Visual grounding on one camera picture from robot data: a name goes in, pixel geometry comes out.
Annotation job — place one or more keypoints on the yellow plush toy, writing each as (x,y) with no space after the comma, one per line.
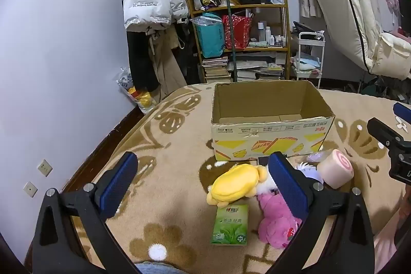
(234,184)

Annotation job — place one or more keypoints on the person's blue pants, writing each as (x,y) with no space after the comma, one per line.
(154,268)

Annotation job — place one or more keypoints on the green pole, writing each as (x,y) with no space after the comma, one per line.
(231,36)

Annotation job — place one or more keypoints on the white trolley cart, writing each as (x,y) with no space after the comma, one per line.
(322,62)

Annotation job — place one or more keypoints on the group of white bottles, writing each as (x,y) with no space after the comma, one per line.
(266,33)

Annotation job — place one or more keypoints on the plastic bag of toys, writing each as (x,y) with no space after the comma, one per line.
(141,97)

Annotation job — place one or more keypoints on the pile of magazines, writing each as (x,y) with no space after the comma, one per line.
(253,68)

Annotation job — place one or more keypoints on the green tea box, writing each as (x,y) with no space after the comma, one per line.
(229,226)

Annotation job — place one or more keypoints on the printed cardboard box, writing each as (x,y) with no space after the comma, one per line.
(273,139)

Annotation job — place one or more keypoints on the cream folded mattress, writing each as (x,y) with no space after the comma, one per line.
(337,4)

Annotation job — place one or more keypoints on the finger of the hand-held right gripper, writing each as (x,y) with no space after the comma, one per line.
(403,112)
(382,130)

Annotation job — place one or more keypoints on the lavender haired plush doll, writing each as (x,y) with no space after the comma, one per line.
(305,168)

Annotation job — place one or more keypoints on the wooden shelf rack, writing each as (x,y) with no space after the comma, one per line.
(257,6)

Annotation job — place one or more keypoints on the teal bag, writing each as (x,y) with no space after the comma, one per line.
(208,39)

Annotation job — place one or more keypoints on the red patterned bag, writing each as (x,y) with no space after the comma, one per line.
(239,33)

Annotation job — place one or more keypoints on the black hanging coat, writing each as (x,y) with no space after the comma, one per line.
(139,62)

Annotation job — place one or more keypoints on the person's right forearm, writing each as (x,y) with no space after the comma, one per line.
(390,245)

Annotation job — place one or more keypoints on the small black box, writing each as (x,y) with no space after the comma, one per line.
(263,161)

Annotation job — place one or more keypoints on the beige hanging coat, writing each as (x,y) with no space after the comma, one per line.
(167,68)

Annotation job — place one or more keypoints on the pink swirl roll plush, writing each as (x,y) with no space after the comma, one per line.
(337,168)

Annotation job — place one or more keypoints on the pink plush figure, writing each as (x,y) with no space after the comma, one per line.
(393,4)

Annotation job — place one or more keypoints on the white wall socket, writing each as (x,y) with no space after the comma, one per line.
(30,190)
(44,167)

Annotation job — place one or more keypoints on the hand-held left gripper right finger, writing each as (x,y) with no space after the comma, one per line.
(289,187)

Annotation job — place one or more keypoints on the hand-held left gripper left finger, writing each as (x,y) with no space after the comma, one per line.
(117,184)

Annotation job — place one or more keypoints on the pink plush toy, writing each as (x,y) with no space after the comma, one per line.
(276,226)

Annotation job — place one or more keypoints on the purple plush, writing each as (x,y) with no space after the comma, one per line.
(316,157)

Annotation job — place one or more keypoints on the stack of books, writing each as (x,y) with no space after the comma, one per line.
(215,68)

